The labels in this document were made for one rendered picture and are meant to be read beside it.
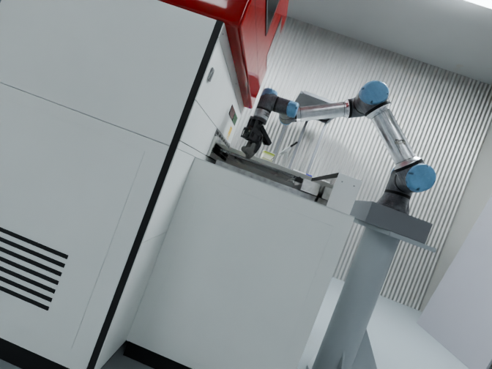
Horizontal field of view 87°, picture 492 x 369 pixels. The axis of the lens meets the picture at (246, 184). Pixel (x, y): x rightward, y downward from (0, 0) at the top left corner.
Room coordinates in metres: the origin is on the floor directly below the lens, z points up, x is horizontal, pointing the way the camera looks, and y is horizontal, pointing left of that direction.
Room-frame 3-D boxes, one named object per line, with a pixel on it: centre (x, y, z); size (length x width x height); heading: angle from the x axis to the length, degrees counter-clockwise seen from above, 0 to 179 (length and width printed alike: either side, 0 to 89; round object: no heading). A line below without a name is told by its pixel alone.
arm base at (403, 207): (1.30, -0.72, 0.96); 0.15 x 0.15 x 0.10
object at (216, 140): (1.36, 0.19, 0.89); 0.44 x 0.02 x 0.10; 176
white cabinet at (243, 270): (1.44, -0.14, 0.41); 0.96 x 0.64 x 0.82; 176
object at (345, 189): (1.28, -0.38, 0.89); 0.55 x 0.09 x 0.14; 176
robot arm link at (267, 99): (1.30, 0.04, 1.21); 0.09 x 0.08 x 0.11; 80
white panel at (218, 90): (1.19, 0.21, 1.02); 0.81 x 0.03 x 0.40; 176
